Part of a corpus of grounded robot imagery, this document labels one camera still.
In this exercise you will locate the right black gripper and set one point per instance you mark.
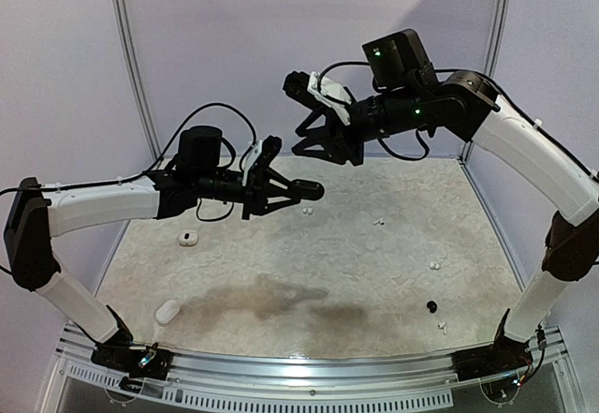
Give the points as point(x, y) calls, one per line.
point(349, 137)

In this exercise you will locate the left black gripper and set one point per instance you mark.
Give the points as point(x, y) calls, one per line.
point(257, 194)

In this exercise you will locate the black oval charging case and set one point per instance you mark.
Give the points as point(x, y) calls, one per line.
point(309, 190)

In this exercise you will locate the black earbud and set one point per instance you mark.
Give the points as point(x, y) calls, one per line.
point(432, 306)

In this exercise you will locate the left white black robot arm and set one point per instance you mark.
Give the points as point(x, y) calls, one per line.
point(42, 212)

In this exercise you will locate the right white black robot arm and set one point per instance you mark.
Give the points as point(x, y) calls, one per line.
point(410, 97)

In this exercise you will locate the small white open case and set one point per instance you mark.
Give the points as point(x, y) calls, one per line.
point(188, 238)

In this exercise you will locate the white oval closed case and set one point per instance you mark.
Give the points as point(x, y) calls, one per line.
point(168, 310)

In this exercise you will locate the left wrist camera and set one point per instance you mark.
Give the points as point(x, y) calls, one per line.
point(260, 157)

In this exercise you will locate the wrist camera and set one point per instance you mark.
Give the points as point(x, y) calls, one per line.
point(260, 157)
point(312, 93)

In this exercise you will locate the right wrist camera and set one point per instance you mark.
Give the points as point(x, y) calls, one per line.
point(312, 93)

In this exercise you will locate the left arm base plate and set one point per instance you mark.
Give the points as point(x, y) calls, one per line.
point(138, 361)

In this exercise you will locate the right aluminium frame post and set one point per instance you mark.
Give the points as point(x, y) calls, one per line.
point(496, 36)

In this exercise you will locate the aluminium frame post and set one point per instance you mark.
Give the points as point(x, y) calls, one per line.
point(131, 62)
point(496, 36)

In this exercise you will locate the aluminium front rail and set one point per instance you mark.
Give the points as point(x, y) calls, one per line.
point(74, 352)

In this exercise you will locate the white slotted cable duct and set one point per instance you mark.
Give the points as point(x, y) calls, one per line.
point(91, 390)

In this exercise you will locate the left aluminium frame post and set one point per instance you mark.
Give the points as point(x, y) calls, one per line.
point(131, 62)

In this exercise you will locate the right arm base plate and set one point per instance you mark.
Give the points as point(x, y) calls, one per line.
point(480, 362)

